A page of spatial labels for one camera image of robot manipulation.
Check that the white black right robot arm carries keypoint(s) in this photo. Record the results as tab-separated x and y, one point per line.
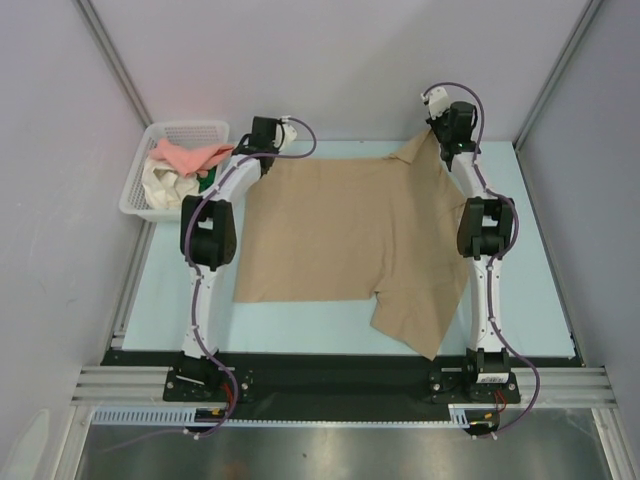
484	234

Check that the aluminium front rail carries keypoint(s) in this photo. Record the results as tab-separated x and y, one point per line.
129	385

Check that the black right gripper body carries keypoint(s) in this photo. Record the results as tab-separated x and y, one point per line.
447	151

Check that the left aluminium corner post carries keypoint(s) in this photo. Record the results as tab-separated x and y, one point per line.
113	60

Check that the cream white cloth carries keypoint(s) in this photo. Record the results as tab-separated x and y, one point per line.
165	188

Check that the right aluminium corner post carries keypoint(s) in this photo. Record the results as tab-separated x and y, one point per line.
569	49

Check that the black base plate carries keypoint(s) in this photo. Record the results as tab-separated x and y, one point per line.
328	388

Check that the white slotted cable duct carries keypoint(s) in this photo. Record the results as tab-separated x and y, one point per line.
192	417

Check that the white plastic basket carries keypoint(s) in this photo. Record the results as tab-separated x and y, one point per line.
186	133

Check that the beige t shirt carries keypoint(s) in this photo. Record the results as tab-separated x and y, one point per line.
380	228

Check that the green cloth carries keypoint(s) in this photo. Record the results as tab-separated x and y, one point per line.
206	179

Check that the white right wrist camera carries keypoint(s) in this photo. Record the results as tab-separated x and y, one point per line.
437	101

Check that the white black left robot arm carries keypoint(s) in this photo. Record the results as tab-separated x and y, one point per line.
208	240

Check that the pink cloth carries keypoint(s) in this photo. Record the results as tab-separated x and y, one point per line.
191	161

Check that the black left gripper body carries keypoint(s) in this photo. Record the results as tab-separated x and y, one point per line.
273	151

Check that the aluminium corner post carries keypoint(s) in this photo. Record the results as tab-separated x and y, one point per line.
113	60
569	49

